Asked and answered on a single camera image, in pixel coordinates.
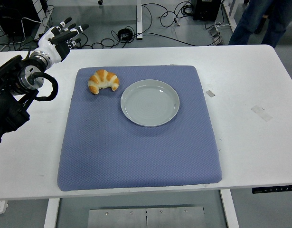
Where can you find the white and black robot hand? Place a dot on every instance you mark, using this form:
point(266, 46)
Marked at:
point(49, 47)

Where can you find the golden croissant bread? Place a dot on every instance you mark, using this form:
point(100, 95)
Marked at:
point(103, 78)

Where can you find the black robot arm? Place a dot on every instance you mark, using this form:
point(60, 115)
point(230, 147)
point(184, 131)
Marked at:
point(8, 111)

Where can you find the white desk leg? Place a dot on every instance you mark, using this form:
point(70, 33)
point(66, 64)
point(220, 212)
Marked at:
point(228, 12)
point(139, 19)
point(40, 12)

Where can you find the black computer case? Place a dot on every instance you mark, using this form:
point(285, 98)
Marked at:
point(10, 19)

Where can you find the small black round object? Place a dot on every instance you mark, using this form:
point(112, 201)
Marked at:
point(100, 2)

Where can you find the round grey plate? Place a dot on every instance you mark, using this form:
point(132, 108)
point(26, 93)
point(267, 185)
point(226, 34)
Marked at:
point(150, 104)

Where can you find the blue quilted mat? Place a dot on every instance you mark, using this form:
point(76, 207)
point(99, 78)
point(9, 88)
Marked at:
point(136, 154)

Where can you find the black equipment box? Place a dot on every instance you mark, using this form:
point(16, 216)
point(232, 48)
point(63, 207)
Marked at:
point(205, 9)

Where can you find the grey metal foot pedal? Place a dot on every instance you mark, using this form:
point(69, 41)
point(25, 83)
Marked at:
point(214, 32)

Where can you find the white table leg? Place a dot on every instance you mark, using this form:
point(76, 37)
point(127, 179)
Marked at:
point(230, 211)
point(52, 213)

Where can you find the small grey tape piece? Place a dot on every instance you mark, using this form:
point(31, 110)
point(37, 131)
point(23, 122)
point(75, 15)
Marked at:
point(210, 93)

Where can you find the grey metal plate with screws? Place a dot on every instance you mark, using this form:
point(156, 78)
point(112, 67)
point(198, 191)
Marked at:
point(145, 218)

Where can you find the person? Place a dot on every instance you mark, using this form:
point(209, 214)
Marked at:
point(250, 21)

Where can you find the translucent tape piece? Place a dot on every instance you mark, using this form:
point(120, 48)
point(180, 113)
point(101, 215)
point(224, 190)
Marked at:
point(262, 113)

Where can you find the black table control panel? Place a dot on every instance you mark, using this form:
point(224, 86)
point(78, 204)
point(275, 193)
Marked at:
point(274, 190)

